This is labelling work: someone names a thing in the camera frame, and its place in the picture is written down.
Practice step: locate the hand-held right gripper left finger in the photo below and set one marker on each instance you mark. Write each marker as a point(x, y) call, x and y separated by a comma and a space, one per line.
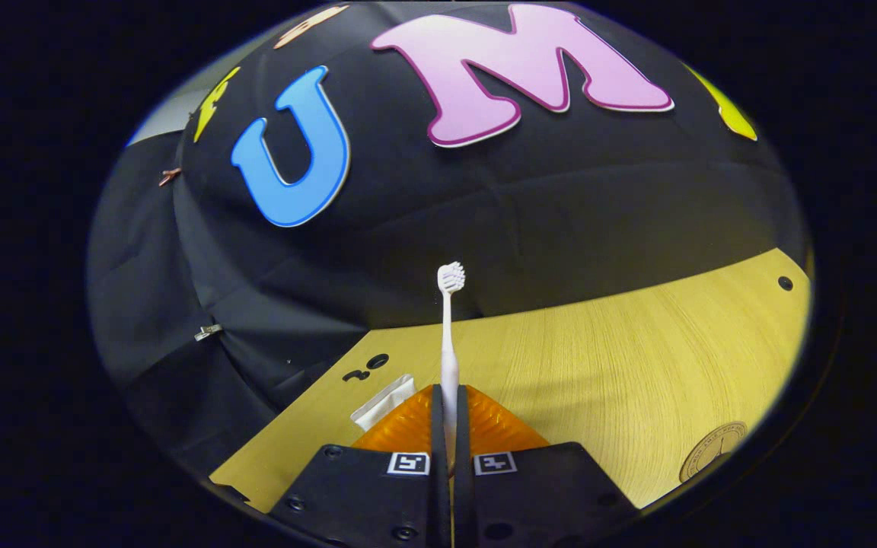
point(362, 495)

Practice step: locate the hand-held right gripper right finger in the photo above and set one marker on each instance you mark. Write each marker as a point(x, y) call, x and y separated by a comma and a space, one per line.
point(545, 495)

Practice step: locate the white toothpaste tube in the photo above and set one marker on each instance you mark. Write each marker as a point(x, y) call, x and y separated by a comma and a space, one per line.
point(381, 407)

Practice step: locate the round cork coaster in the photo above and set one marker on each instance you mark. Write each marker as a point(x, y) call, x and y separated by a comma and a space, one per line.
point(712, 453)

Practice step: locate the pale purple toothbrush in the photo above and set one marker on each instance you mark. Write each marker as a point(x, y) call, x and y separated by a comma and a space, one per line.
point(447, 342)

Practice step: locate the wooden desktop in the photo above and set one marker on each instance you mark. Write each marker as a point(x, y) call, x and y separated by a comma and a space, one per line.
point(598, 365)

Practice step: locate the white clip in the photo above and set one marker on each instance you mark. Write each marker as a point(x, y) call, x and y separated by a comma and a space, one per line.
point(208, 332)

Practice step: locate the black backdrop cloth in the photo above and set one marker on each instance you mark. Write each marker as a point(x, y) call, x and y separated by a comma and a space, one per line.
point(484, 205)

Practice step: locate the orange clip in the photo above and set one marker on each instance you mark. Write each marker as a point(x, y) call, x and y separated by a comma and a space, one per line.
point(170, 176)

